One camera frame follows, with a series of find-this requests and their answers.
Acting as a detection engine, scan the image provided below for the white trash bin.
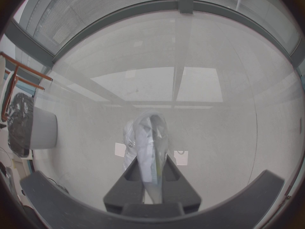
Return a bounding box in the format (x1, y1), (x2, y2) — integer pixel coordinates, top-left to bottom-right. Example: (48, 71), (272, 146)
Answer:
(29, 106), (58, 150)

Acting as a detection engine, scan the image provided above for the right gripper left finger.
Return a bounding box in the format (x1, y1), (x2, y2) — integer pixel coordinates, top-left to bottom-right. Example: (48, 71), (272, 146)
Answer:
(103, 156), (145, 212)

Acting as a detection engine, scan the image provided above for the white chair with brown legs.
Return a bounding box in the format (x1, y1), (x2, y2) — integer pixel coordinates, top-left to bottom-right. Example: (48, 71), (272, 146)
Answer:
(0, 51), (53, 129)

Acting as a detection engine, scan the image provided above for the clear printed wrapper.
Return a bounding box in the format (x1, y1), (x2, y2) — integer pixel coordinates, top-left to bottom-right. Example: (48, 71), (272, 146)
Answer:
(122, 111), (171, 205)

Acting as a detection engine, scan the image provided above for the black plastic bag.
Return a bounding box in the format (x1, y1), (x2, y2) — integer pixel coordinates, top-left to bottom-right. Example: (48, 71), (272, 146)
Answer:
(7, 92), (34, 158)

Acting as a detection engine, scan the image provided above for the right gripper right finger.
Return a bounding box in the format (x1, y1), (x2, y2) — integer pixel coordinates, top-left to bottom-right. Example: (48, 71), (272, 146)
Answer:
(162, 152), (201, 211)

